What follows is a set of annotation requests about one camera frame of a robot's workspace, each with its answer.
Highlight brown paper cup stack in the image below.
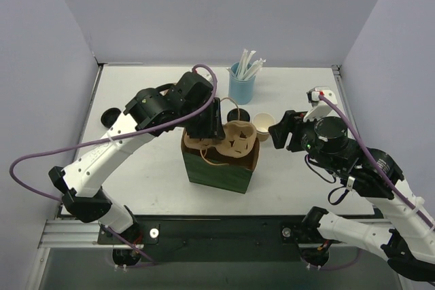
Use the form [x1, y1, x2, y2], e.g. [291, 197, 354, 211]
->
[252, 113, 275, 142]

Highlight black plastic cup lid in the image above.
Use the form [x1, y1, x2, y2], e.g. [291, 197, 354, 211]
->
[226, 108, 251, 121]

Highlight green paper bag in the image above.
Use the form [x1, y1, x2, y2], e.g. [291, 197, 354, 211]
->
[180, 96, 262, 194]

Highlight single brown paper cup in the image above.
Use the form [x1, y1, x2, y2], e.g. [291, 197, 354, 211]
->
[227, 117, 250, 123]

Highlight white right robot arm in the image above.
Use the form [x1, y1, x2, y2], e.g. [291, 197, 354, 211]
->
[268, 110, 434, 283]

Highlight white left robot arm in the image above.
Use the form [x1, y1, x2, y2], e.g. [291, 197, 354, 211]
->
[48, 71, 224, 243]

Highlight blue straw holder cup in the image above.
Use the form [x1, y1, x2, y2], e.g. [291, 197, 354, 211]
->
[228, 62, 256, 105]

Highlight white wrapped straw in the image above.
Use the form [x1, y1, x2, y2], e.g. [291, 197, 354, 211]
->
[237, 49, 248, 79]
[243, 58, 266, 80]
[241, 50, 256, 80]

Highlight black lid stack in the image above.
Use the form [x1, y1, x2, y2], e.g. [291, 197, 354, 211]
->
[100, 107, 121, 128]

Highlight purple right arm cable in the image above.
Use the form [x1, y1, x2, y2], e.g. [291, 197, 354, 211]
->
[319, 94, 435, 270]

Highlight aluminium table rail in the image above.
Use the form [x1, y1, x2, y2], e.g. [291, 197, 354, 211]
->
[55, 64, 104, 219]

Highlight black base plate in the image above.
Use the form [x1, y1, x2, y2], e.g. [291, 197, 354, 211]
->
[98, 214, 341, 267]

